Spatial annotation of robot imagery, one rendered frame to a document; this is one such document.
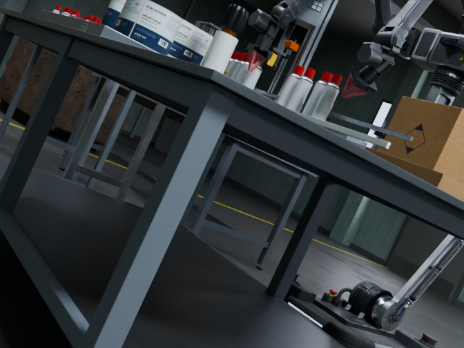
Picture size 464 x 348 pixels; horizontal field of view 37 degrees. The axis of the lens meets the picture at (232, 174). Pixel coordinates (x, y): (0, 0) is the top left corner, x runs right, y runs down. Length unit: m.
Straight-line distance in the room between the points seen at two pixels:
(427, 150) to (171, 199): 1.14
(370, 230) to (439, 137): 9.14
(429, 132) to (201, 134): 1.13
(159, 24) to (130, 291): 1.15
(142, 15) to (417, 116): 0.97
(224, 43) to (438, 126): 0.80
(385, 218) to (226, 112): 9.96
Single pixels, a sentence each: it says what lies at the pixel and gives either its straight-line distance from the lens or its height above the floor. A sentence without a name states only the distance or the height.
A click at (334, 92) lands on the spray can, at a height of 1.02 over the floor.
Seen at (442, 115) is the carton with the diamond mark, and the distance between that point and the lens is 2.35.
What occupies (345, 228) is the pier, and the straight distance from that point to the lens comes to 11.46.
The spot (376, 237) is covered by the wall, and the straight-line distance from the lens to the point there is 11.32.
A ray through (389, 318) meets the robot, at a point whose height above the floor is 0.32.
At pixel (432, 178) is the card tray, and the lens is 1.83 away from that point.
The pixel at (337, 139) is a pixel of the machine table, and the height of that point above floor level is 0.82.
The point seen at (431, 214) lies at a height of 0.77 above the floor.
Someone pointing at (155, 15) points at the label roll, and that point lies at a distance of 2.35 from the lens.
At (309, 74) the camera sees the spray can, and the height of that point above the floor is 1.06.
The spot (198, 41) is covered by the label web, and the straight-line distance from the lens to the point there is 2.76.
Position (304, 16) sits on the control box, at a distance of 2.93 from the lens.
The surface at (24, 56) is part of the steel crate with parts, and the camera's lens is 7.60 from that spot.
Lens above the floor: 0.72
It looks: 2 degrees down
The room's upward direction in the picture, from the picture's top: 25 degrees clockwise
